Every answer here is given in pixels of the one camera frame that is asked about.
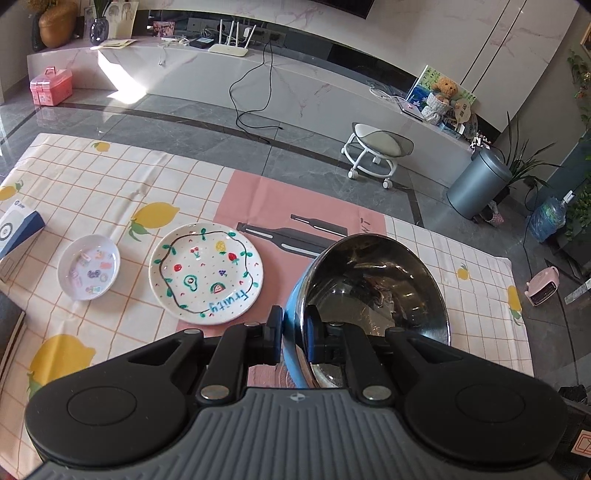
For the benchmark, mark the small white sticker plate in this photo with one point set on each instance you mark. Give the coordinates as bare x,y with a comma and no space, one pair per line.
90,267

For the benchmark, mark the lemon print checked tablecloth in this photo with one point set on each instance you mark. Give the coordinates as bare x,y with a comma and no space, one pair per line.
92,184

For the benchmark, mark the blue steel bowl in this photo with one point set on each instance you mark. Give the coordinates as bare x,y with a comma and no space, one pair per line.
369,277

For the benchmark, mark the hanging vine plant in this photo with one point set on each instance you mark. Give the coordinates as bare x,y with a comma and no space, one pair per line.
581,74

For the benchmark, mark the brown round vase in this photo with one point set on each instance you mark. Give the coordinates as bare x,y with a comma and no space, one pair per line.
57,28

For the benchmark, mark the pink small carton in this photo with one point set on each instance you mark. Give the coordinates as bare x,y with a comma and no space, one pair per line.
163,27

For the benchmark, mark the blue glass vase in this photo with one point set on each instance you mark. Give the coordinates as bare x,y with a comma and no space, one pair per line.
98,31

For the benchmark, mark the long leaf potted plant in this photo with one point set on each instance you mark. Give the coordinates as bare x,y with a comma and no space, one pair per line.
524,161

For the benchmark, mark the blue and white box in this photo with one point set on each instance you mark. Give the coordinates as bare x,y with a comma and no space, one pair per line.
16,228

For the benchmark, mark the grey round trash can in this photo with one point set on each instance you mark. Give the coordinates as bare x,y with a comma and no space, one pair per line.
478,182

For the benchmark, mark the blue water bottle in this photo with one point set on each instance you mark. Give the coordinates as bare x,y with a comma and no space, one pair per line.
547,219

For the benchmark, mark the white router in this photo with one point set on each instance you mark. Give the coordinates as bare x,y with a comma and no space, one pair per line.
228,48

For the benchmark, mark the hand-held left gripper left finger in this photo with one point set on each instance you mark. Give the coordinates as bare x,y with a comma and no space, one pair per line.
275,333

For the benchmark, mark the beige paper envelope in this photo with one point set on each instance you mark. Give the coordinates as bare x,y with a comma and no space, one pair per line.
113,43

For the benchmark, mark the pink small heater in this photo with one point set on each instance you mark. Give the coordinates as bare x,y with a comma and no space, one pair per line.
542,286

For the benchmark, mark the green painted picture board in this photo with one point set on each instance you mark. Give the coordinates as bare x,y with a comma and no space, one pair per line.
427,76

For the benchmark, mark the marble media bench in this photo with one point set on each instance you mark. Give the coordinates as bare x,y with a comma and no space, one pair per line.
323,87

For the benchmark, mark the brown teddy bear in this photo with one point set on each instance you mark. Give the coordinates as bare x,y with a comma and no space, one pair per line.
441,99

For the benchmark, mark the leafy green plant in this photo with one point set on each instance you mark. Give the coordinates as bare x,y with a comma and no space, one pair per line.
579,212

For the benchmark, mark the grey flat board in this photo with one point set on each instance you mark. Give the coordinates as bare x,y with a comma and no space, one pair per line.
577,293

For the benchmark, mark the white rolling stool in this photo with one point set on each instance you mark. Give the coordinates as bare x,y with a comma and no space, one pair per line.
381,143

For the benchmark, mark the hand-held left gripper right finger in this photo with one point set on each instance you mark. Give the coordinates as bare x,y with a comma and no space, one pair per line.
312,337

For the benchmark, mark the small black box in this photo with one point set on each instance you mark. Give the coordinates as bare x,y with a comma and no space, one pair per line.
202,43

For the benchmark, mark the pink storage box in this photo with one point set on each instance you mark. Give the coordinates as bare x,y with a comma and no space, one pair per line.
51,86

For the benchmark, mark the fruit painted white plate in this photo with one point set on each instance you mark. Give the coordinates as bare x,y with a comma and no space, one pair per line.
207,272

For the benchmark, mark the white picture card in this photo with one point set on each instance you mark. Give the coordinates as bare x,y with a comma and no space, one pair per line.
123,18

